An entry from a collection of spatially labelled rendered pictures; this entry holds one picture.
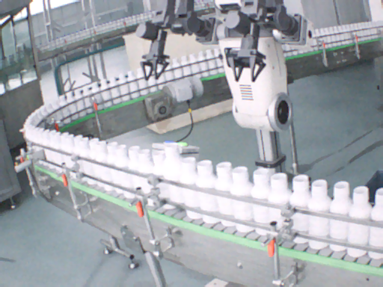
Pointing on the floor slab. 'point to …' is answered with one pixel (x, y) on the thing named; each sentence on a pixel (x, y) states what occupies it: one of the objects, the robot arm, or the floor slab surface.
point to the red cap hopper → (66, 31)
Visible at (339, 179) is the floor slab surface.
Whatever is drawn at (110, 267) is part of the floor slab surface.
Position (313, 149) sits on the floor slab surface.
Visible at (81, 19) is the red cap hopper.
